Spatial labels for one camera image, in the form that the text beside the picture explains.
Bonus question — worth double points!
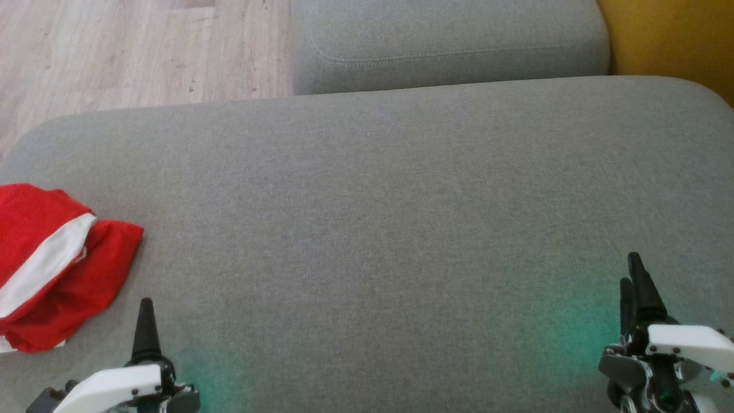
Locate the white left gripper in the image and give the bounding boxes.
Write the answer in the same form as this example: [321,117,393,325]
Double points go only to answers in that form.
[26,298,201,413]

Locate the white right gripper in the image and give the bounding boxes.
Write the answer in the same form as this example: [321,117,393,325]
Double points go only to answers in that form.
[598,252,734,413]

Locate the red cloth with white stripe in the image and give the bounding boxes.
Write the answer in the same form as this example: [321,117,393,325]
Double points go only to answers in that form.
[0,184,145,353]

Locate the grey fabric sofa seat cushion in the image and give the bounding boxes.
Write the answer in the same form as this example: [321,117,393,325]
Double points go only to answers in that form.
[0,76,734,413]

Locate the grey stitched sofa cushion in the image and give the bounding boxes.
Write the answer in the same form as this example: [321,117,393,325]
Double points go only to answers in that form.
[292,0,610,96]

